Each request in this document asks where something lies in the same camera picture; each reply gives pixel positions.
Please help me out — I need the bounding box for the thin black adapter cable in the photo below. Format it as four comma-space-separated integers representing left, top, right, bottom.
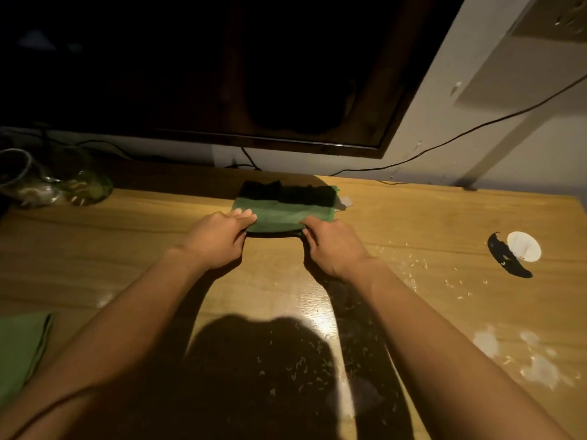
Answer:
329, 73, 587, 178

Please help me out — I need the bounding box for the green drinking glass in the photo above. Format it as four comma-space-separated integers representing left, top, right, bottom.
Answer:
50, 146, 114, 207

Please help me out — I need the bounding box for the wooden table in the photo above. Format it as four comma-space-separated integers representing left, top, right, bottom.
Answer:
0, 158, 587, 440

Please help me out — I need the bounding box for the person's right hand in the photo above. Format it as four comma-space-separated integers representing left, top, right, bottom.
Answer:
300, 214, 375, 285

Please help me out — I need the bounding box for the person's left forearm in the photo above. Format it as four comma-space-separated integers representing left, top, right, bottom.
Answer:
0, 246, 216, 440

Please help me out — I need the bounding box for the dark green cloth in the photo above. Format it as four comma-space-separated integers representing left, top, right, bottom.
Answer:
231, 180, 353, 237

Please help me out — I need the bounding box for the black television cable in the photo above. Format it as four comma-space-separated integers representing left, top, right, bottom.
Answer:
224, 147, 263, 172

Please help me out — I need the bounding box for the light green cloth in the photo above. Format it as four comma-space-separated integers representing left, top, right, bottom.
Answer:
0, 312, 55, 408

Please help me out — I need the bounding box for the black curved patch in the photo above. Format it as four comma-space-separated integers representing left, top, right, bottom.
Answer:
487, 232, 534, 279

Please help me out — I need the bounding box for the grey wall cable duct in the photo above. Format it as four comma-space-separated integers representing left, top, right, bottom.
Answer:
451, 103, 549, 192

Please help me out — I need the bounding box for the person's right forearm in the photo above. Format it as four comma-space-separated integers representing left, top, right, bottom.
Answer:
353, 258, 572, 440

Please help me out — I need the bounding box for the clear drinking glass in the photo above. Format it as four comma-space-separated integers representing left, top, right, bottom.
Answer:
0, 147, 63, 209

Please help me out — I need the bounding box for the black television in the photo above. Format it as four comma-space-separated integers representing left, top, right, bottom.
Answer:
0, 0, 468, 160

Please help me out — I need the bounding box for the white round disc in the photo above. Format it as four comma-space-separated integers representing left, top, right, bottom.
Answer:
506, 231, 542, 263

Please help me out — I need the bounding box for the person's left hand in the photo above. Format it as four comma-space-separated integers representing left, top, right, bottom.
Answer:
172, 208, 259, 273

